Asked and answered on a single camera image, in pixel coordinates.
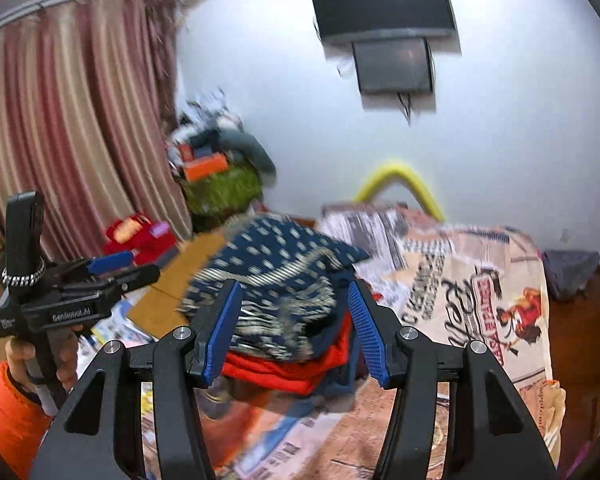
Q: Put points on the grey cloth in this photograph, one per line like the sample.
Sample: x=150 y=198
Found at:
x=250 y=150

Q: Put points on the green fuzzy cloth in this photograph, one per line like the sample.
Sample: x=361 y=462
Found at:
x=220 y=192

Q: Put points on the printed blanket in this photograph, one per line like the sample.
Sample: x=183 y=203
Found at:
x=480 y=285

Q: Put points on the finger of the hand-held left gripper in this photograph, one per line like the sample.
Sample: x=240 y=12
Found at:
x=140 y=276
x=110 y=262

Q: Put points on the cardboard sheet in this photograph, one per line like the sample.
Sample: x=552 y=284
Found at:
x=180 y=270

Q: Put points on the person's left hand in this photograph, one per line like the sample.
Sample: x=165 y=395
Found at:
x=67 y=360

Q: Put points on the black wall television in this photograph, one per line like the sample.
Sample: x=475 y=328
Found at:
x=380 y=0

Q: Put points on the small black monitor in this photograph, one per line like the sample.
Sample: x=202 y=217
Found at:
x=392 y=65

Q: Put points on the yellow foam tube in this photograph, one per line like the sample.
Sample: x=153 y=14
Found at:
x=395 y=167

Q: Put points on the dark navy garment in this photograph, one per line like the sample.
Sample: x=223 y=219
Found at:
x=340 y=395

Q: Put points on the navy patterned garment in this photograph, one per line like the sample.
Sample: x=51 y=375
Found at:
x=270 y=260

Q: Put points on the red garment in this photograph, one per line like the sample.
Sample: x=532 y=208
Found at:
x=280 y=372

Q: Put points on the orange box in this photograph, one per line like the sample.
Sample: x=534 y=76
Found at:
x=207 y=167

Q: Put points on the pink striped curtain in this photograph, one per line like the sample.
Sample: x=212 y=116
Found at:
x=80 y=110

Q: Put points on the grey bag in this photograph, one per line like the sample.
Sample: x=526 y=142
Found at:
x=570 y=270

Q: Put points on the red toy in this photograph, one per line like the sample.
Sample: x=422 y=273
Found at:
x=135 y=237

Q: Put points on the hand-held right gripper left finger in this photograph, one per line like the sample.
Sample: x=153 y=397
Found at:
x=220 y=330

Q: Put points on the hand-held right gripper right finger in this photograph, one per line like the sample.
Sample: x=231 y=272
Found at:
x=367 y=330

